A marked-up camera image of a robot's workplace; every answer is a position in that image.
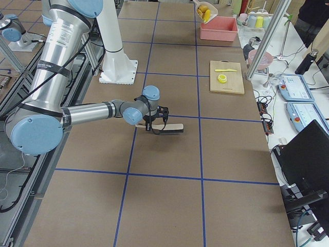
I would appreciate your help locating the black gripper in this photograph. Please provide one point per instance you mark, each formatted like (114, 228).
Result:
(149, 120)

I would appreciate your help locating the beige hand brush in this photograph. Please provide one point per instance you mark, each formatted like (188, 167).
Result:
(163, 129)

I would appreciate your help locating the yellow toy corn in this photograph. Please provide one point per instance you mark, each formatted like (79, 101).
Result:
(206, 16)

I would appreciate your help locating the brown toy fried chicken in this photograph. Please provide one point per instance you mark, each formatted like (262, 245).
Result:
(202, 8)

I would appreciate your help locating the beige plastic dustpan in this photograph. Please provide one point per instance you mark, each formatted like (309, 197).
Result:
(214, 11)

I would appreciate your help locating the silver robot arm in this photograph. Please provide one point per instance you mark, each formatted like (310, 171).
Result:
(35, 125)

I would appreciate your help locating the pink plastic bin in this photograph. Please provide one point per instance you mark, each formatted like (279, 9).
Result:
(221, 28)

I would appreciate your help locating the yellow lemon slice toy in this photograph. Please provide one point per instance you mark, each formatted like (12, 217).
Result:
(222, 78)

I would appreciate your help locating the yellow plastic knife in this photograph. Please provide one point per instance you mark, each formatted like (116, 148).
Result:
(225, 70)

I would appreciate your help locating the wooden cutting board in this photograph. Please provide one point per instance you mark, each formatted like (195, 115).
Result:
(234, 84)

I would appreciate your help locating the upper blue teach pendant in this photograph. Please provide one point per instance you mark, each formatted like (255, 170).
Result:
(294, 88)

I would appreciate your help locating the blue teach pendant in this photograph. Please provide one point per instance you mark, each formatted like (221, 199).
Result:
(294, 88)
(303, 113)

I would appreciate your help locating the lower blue teach pendant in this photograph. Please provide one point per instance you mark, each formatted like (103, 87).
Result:
(303, 113)

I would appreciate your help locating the black laptop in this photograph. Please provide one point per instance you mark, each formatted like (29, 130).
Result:
(304, 162)

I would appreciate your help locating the black water bottle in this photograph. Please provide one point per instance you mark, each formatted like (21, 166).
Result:
(306, 62)

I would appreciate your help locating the person in dark jacket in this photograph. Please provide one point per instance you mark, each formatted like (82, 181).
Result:
(312, 16)

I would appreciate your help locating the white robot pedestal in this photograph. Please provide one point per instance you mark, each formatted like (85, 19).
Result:
(117, 68)

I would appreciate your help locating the aluminium frame post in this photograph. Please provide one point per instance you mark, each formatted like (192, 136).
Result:
(275, 20)

